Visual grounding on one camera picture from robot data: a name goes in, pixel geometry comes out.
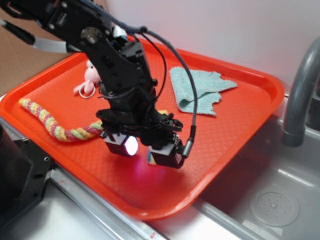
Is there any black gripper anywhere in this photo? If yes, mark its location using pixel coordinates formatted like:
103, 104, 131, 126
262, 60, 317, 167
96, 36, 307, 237
96, 84, 185, 169

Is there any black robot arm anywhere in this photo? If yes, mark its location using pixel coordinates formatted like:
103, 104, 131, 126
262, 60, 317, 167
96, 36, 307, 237
0, 0, 186, 169

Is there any pink plush bunny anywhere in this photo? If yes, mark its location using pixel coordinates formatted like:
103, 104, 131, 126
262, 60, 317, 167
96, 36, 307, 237
73, 60, 101, 99

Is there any teal terry cloth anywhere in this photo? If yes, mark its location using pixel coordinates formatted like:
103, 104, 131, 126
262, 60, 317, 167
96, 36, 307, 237
169, 67, 238, 116

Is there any red plastic tray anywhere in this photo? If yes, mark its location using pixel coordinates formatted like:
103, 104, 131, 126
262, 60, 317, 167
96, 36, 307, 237
0, 51, 284, 221

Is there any grey sink basin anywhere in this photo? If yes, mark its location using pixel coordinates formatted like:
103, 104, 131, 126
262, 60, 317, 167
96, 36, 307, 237
151, 116, 320, 240

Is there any sink drain cover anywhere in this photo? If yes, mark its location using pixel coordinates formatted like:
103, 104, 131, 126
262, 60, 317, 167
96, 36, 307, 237
249, 185, 300, 227

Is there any grey sink faucet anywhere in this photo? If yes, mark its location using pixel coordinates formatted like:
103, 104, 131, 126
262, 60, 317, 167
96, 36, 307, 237
281, 38, 320, 148

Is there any grey braided cable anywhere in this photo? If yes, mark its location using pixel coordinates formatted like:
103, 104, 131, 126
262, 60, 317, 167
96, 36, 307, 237
82, 0, 198, 159

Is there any multicolour twisted rope toy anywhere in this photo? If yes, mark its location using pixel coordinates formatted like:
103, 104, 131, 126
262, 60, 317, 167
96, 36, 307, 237
18, 98, 103, 143

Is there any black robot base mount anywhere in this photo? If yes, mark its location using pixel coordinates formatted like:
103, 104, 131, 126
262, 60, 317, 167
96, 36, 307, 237
0, 126, 52, 230

